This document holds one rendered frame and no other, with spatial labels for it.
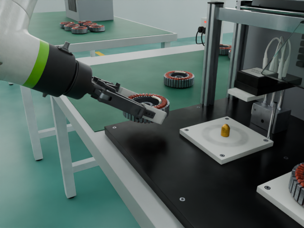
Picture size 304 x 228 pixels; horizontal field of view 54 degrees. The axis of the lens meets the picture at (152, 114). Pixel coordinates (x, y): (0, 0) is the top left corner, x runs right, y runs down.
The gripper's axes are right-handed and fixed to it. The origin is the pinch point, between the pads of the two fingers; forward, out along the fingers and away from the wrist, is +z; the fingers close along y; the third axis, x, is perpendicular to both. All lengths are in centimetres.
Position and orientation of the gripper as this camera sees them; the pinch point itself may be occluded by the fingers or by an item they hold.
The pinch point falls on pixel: (144, 106)
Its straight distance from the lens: 71.0
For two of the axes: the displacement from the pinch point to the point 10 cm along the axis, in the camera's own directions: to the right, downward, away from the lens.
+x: -4.4, 8.9, 1.4
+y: -4.8, -3.7, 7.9
